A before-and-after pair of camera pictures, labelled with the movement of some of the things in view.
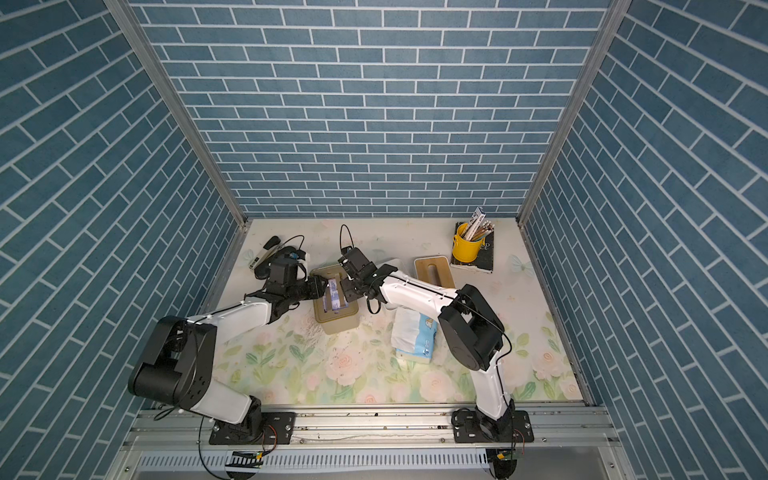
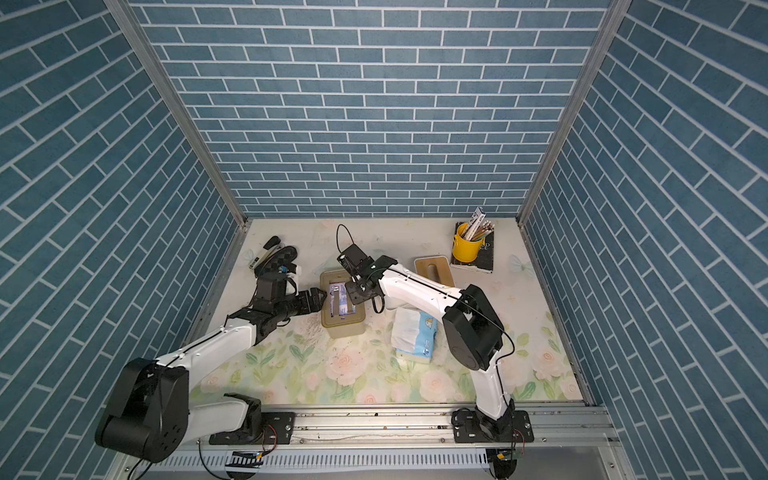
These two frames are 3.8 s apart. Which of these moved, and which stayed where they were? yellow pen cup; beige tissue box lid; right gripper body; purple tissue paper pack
Moved: beige tissue box lid
Stayed: purple tissue paper pack; right gripper body; yellow pen cup
